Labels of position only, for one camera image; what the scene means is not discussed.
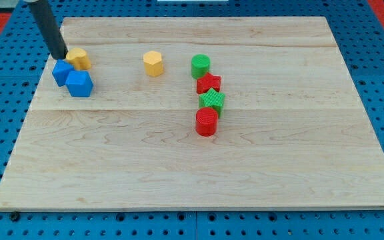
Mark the red cylinder block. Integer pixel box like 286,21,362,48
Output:
195,107,218,137

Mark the light wooden board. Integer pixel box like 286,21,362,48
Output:
0,17,384,212

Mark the green star block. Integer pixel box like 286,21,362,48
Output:
199,88,225,117

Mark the blue pentagon block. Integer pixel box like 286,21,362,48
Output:
65,70,93,97

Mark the blue cube block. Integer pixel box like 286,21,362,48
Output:
52,59,75,87

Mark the green cylinder block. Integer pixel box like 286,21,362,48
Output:
191,54,211,79

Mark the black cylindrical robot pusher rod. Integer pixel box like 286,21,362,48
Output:
24,0,68,60

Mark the red star block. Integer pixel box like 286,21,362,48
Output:
196,72,222,94

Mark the yellow hexagon block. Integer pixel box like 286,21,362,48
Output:
143,51,164,77

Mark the yellow heart block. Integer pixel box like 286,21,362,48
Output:
65,48,91,70

